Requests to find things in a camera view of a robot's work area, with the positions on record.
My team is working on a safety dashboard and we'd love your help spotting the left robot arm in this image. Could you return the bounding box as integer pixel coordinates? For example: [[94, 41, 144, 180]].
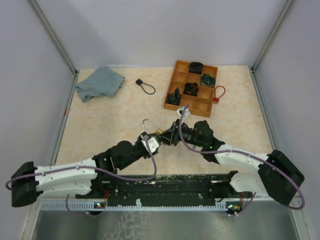
[[5, 134, 161, 208]]

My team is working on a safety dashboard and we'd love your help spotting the black cable lock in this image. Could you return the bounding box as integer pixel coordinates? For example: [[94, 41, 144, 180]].
[[135, 78, 156, 95]]

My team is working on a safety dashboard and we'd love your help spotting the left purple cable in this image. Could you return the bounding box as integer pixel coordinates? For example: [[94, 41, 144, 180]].
[[5, 136, 158, 218]]

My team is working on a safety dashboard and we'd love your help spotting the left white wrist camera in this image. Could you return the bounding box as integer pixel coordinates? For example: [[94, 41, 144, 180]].
[[141, 136, 160, 153]]

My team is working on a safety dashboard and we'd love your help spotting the brass padlock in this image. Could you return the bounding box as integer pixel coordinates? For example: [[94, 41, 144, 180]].
[[141, 118, 163, 136]]

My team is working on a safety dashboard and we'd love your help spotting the wooden compartment tray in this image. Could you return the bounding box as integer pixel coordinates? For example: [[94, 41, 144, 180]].
[[163, 60, 218, 118]]

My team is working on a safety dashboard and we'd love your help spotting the white toothed cable duct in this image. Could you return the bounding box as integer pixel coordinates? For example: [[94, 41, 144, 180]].
[[40, 199, 242, 213]]

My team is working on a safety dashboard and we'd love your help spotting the black red coiled strap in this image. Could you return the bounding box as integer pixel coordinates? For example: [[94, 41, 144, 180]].
[[183, 82, 200, 96]]

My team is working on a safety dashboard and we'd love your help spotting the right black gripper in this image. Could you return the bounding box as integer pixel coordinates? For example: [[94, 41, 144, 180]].
[[155, 119, 205, 148]]

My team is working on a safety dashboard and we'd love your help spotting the blue folded cloth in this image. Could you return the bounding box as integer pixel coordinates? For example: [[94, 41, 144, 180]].
[[74, 66, 125, 103]]

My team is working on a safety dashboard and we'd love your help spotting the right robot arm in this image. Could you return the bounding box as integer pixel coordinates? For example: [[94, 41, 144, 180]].
[[157, 120, 305, 206]]

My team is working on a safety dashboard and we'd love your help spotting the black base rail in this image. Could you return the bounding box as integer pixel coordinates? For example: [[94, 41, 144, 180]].
[[75, 171, 252, 200]]

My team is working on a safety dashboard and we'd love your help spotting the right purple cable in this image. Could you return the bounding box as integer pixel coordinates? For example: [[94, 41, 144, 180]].
[[178, 104, 306, 217]]

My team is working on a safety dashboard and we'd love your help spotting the red cable lock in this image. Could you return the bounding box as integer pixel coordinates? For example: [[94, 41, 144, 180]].
[[212, 85, 226, 104]]

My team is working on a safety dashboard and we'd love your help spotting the purple cable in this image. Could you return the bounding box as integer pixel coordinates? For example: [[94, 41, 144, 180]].
[[178, 104, 306, 217], [5, 136, 158, 218]]

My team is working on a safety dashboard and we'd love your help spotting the dark crumpled strap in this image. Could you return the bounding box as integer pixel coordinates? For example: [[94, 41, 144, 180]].
[[167, 86, 183, 106]]

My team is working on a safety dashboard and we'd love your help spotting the green yellow coiled strap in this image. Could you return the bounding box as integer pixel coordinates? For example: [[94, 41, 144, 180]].
[[200, 73, 216, 88]]

